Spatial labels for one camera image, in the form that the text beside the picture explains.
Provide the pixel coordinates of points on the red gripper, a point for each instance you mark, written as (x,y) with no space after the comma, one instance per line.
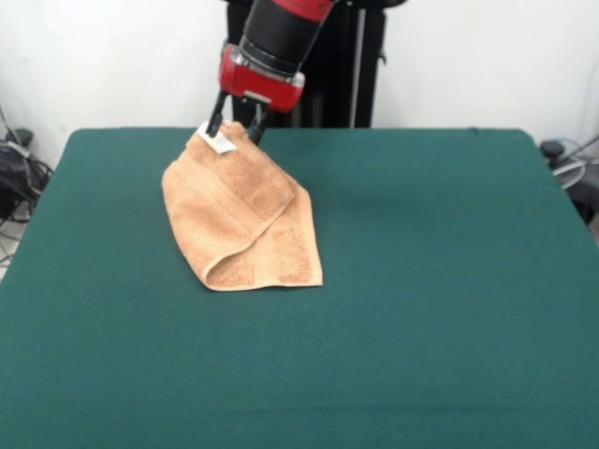
(262,86)

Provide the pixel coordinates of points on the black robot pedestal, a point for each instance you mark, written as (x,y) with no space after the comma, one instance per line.
(346,70)

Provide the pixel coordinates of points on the dark green table cloth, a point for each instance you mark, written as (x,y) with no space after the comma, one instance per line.
(421,327)

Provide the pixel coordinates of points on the orange terry towel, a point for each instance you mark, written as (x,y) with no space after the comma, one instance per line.
(224,210)

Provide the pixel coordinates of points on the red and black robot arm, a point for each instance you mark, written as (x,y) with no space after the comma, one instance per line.
(281,33)

